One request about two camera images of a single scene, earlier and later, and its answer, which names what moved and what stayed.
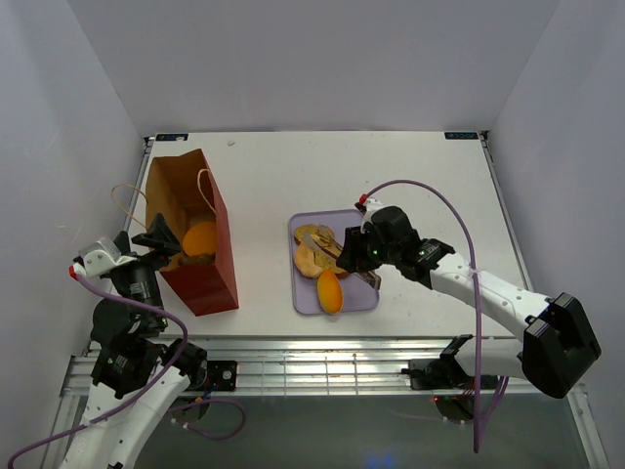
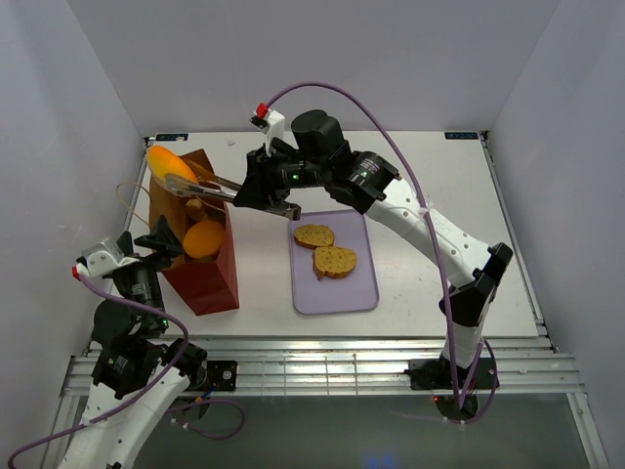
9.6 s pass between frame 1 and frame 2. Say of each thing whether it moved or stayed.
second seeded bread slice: stayed
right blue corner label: stayed
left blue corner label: stayed
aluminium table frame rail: stayed
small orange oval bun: moved
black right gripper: moved
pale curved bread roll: moved
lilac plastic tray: stayed
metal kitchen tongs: moved
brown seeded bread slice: stayed
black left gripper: stayed
